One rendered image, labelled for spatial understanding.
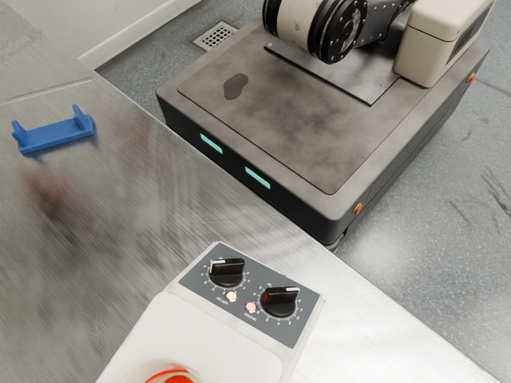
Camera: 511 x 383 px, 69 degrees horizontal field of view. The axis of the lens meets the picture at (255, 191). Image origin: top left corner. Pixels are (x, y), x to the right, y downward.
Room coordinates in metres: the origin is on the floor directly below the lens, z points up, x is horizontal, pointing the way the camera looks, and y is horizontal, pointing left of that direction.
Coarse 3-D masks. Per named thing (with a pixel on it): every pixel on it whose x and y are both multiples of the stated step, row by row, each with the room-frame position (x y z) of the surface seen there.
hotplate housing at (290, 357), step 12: (204, 252) 0.15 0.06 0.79; (240, 252) 0.15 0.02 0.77; (192, 264) 0.13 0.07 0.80; (264, 264) 0.13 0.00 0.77; (180, 276) 0.12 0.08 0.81; (168, 288) 0.10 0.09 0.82; (180, 288) 0.10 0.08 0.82; (192, 300) 0.09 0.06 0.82; (204, 300) 0.09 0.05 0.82; (324, 300) 0.09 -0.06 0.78; (216, 312) 0.08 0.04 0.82; (312, 312) 0.08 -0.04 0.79; (228, 324) 0.07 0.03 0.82; (240, 324) 0.07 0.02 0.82; (312, 324) 0.07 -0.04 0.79; (252, 336) 0.06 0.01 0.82; (264, 336) 0.06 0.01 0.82; (300, 336) 0.05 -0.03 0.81; (276, 348) 0.05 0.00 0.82; (288, 348) 0.04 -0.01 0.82; (300, 348) 0.04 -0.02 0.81; (288, 360) 0.04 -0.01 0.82; (288, 372) 0.03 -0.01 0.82
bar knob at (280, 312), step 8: (272, 288) 0.10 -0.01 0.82; (280, 288) 0.10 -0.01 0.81; (288, 288) 0.09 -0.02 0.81; (296, 288) 0.09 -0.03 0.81; (264, 296) 0.09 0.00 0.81; (272, 296) 0.09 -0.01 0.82; (280, 296) 0.09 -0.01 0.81; (288, 296) 0.09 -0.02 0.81; (296, 296) 0.09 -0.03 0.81; (264, 304) 0.08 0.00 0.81; (272, 304) 0.08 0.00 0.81; (280, 304) 0.08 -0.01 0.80; (288, 304) 0.08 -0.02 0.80; (272, 312) 0.08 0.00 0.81; (280, 312) 0.08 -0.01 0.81; (288, 312) 0.08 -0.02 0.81
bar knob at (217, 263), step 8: (216, 264) 0.12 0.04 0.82; (224, 264) 0.12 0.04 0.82; (232, 264) 0.12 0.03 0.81; (240, 264) 0.12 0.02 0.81; (216, 272) 0.12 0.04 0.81; (224, 272) 0.12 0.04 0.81; (232, 272) 0.12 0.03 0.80; (240, 272) 0.12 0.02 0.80; (216, 280) 0.11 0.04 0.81; (224, 280) 0.11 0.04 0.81; (232, 280) 0.11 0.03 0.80; (240, 280) 0.11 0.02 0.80
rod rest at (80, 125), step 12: (72, 120) 0.38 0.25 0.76; (84, 120) 0.37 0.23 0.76; (12, 132) 0.34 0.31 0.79; (24, 132) 0.36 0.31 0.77; (36, 132) 0.36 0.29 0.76; (48, 132) 0.36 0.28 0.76; (60, 132) 0.36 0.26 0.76; (72, 132) 0.36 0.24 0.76; (84, 132) 0.35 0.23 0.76; (24, 144) 0.34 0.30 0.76; (36, 144) 0.34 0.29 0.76; (48, 144) 0.34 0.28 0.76
